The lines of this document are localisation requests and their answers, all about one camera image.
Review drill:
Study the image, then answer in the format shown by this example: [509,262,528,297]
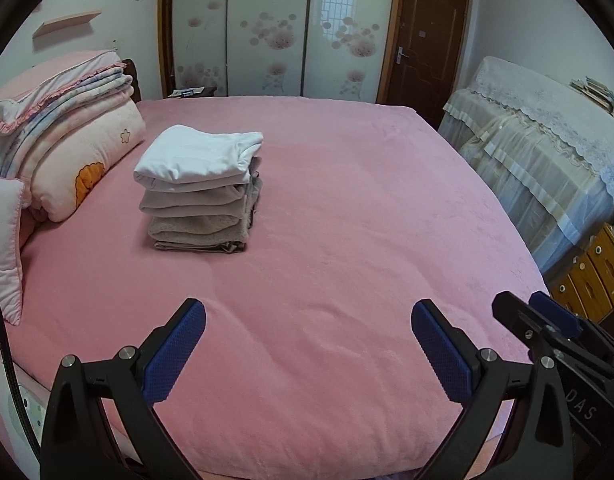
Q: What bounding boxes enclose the brown wooden door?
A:
[376,0,472,131]

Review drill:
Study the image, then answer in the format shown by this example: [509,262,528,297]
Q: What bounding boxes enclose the white printed sweatshirt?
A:
[133,125,264,193]

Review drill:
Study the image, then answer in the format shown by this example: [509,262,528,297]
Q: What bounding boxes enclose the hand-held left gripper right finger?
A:
[410,299,575,480]

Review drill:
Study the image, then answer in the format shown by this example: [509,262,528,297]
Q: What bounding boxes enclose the taupe folded garment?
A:
[153,237,249,254]

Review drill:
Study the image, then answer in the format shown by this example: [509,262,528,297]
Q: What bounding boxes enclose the pink wall shelf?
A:
[32,9,104,40]

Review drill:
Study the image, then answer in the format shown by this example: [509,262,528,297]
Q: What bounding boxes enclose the thick black cable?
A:
[0,275,42,463]

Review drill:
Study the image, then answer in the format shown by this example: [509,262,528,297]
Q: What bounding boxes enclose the floral sliding door wardrobe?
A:
[158,0,403,103]

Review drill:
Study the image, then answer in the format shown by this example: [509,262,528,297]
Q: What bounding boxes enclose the stack of books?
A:
[570,76,614,126]

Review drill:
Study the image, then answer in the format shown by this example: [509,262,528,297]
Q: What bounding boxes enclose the pile of folded quilts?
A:
[0,74,135,181]

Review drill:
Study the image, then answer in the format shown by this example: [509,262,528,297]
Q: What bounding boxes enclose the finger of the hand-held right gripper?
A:
[492,290,554,362]
[530,291,588,338]

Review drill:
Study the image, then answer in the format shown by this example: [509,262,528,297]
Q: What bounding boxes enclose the dark wooden headboard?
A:
[122,58,144,103]

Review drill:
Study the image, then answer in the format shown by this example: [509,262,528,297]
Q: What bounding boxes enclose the small pale pink cushion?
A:
[0,175,32,326]

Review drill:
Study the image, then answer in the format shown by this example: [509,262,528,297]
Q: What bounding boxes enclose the dark nightstand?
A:
[162,85,218,100]

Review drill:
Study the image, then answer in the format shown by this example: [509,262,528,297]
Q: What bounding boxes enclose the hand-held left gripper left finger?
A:
[39,297,208,480]

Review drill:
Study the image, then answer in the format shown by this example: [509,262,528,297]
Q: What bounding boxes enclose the stack of folded grey clothes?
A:
[147,212,260,243]
[138,182,263,220]

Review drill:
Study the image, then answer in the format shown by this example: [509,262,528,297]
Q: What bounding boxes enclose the lace covered piano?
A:
[437,55,614,276]

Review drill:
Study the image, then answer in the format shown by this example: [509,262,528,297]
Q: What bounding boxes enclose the printed pink bed sheet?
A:
[0,330,52,480]

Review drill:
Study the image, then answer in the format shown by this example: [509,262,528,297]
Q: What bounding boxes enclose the wooden drawer desk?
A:
[547,222,614,331]

